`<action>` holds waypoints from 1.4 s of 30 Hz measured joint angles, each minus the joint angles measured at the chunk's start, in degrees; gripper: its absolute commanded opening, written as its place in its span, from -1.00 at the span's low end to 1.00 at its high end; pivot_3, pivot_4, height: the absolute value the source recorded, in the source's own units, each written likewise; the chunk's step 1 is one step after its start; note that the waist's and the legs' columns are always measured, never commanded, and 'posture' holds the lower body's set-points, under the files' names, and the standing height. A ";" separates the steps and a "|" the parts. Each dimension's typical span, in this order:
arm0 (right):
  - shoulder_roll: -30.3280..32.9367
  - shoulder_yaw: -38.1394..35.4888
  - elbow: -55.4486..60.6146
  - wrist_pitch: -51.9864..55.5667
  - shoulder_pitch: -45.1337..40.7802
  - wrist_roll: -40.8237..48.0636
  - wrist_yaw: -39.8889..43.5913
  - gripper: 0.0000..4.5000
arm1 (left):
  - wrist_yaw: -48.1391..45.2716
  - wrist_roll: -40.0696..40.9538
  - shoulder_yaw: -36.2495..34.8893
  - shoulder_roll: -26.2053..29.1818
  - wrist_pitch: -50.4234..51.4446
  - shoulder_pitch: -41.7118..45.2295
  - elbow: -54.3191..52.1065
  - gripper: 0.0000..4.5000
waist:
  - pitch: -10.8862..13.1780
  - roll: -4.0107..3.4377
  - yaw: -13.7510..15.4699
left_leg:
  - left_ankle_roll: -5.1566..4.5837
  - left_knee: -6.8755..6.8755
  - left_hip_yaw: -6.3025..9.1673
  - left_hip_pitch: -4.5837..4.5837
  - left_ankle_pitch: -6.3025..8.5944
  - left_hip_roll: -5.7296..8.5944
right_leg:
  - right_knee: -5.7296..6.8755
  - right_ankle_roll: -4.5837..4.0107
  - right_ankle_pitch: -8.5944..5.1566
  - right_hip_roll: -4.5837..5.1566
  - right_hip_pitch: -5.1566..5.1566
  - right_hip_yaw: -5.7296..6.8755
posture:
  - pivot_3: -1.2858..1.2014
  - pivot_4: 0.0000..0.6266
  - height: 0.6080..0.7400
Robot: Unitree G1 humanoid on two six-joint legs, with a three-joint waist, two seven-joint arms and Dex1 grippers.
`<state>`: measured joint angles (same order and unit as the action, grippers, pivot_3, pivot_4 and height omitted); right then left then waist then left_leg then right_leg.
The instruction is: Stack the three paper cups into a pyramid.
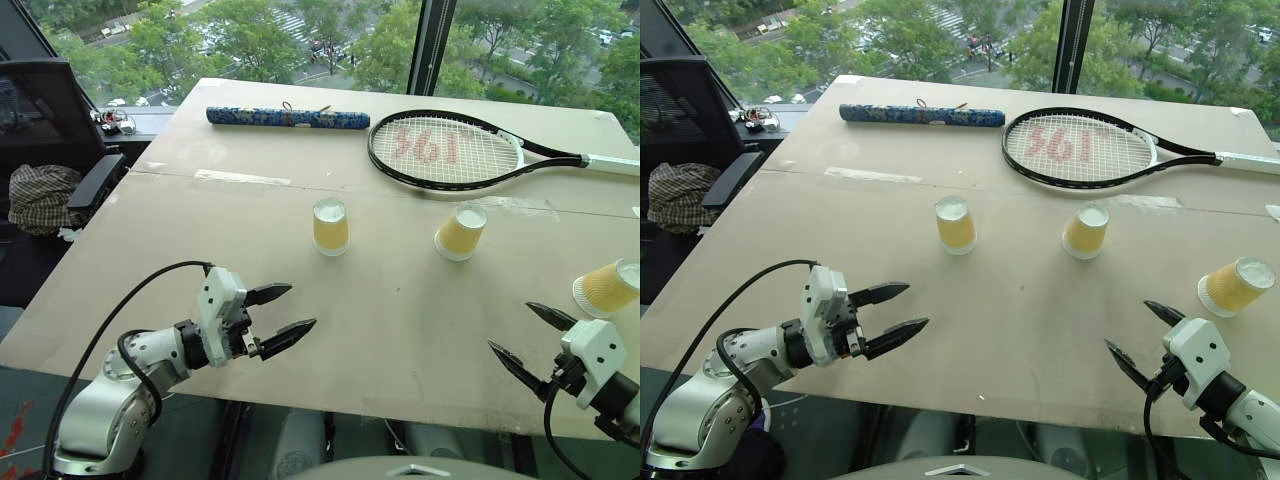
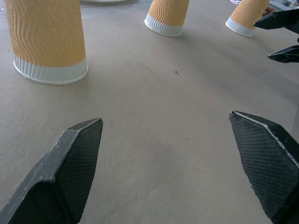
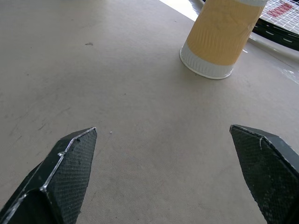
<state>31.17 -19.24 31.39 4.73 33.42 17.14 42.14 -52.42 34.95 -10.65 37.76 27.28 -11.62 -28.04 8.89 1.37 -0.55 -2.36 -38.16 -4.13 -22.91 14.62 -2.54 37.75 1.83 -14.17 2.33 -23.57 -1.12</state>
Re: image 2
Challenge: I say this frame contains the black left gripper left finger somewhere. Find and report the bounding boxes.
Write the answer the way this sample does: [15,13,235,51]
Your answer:
[0,118,104,224]

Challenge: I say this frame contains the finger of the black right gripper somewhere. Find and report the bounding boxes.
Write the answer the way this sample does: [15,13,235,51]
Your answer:
[267,45,299,63]
[253,8,299,30]

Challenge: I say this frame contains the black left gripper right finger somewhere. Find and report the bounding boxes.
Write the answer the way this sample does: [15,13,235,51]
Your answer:
[228,111,299,224]

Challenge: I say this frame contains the orange ribbed paper cup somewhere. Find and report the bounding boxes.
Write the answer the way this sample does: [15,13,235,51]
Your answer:
[4,0,89,85]
[225,0,271,37]
[144,0,190,37]

